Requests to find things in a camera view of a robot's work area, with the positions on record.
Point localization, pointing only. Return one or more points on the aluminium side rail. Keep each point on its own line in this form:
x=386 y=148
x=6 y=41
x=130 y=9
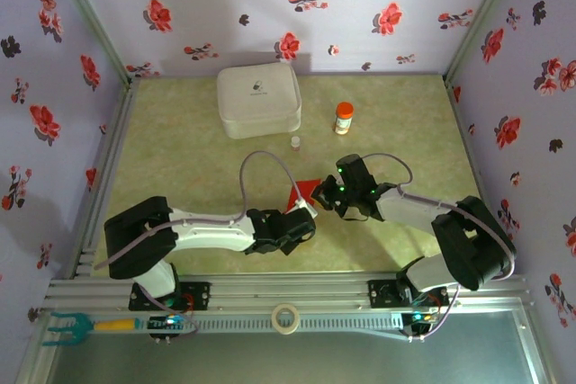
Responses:
x=119 y=132

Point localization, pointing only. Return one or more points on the white zipper case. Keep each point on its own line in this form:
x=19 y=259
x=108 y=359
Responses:
x=258 y=100

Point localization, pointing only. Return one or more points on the white tape roll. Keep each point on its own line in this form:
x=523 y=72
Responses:
x=275 y=318

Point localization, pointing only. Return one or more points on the red square paper sheet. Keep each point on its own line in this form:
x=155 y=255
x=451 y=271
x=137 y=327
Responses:
x=303 y=190

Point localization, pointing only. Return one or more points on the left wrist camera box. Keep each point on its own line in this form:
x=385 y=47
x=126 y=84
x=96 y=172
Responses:
x=308 y=208

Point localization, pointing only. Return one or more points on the aluminium mounting rail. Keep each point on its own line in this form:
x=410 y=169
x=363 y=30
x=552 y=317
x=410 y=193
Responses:
x=288 y=289

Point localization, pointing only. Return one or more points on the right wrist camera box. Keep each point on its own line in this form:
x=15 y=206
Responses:
x=330 y=182

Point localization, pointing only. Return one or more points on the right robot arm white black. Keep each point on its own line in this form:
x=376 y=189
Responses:
x=472 y=240

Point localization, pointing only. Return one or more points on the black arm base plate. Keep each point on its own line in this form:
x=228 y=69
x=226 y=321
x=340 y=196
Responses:
x=378 y=294
x=202 y=296

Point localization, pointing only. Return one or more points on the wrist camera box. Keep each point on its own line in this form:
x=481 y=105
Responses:
x=308 y=208
x=330 y=182

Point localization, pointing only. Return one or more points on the orange cap pill bottle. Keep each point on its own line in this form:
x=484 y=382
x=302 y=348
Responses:
x=344 y=118

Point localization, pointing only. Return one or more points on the small white cap vial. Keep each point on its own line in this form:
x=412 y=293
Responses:
x=295 y=143

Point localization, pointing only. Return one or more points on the black controller board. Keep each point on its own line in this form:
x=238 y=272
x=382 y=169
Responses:
x=411 y=321
x=157 y=324

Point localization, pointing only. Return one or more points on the aluminium frame post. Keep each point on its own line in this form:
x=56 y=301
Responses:
x=93 y=20
x=479 y=20

